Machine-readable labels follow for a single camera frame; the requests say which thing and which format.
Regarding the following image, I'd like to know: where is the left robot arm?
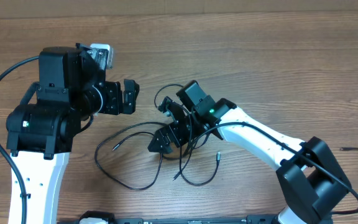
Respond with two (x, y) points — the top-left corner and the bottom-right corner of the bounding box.
(6, 44), (139, 223)

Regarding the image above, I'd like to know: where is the right camera cable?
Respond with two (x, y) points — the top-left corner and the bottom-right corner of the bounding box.
(191, 121), (358, 216)

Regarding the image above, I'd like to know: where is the cardboard back panel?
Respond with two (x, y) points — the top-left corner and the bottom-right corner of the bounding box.
(0, 0), (358, 19)

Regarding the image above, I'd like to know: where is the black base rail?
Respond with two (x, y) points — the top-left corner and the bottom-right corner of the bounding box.
(57, 211), (334, 224)

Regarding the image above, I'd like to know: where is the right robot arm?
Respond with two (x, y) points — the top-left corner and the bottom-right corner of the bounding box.
(148, 80), (351, 223)

